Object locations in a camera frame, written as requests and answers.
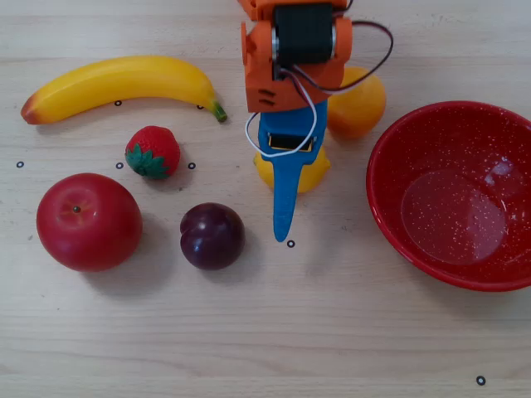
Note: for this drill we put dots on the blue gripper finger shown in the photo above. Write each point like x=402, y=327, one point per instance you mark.
x=284, y=199

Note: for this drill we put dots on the yellow lemon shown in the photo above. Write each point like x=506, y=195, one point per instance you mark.
x=313, y=176

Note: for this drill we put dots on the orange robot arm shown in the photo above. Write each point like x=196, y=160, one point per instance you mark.
x=257, y=83

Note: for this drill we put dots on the red speckled bowl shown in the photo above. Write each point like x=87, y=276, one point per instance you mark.
x=452, y=199

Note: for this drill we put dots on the orange peach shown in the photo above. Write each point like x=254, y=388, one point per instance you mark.
x=361, y=110

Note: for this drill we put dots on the purple plum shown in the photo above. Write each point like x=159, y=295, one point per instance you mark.
x=212, y=236

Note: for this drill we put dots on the red strawberry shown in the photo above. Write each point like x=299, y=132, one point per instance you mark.
x=155, y=147

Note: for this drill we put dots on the yellow banana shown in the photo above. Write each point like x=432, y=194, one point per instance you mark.
x=124, y=79

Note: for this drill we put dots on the red apple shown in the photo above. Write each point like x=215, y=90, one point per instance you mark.
x=89, y=221

